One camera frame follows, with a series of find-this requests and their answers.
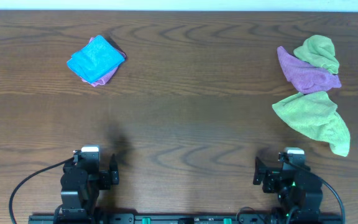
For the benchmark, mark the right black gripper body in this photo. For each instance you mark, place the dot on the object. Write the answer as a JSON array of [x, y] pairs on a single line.
[[272, 184]]

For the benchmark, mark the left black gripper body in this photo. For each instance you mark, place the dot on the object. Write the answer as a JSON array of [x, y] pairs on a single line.
[[109, 178]]

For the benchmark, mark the large green microfiber cloth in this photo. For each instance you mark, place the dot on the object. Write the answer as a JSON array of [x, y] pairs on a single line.
[[315, 116]]

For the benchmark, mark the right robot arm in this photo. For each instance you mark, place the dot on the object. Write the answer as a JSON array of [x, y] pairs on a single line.
[[298, 190]]

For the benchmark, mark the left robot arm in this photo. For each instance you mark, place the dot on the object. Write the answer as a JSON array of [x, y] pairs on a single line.
[[81, 183]]

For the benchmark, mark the crumpled purple cloth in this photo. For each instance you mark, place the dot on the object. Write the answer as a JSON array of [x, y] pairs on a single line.
[[305, 77]]

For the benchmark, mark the crumpled green cloth top right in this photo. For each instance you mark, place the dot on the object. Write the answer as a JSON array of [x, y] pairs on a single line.
[[319, 51]]

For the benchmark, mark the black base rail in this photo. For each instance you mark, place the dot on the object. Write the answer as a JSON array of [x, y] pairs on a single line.
[[127, 218]]

